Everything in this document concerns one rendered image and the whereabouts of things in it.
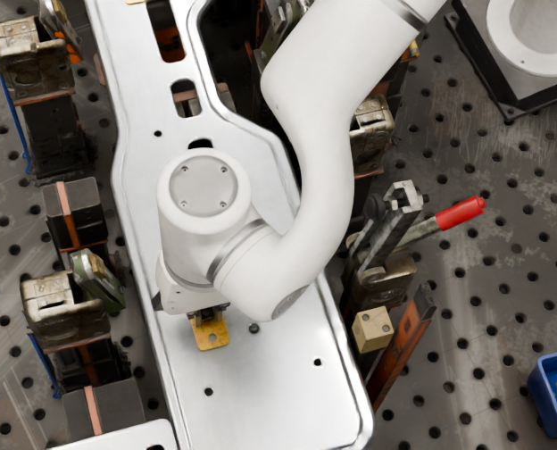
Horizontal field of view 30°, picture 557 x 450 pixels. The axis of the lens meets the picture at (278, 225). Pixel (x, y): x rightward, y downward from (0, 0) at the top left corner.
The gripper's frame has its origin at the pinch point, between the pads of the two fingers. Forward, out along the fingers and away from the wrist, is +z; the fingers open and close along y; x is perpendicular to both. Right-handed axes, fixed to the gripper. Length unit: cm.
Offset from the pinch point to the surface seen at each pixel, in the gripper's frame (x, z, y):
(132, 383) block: 5.1, 5.3, 10.1
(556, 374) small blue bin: 12, 33, -50
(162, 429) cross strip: 11.6, 3.3, 8.1
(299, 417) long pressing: 14.5, 3.3, -7.1
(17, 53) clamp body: -38.1, -0.9, 14.2
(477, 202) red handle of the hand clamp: 0.1, -11.7, -30.5
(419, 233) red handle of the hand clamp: 0.4, -7.4, -24.6
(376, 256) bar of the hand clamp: 1.8, -7.4, -19.0
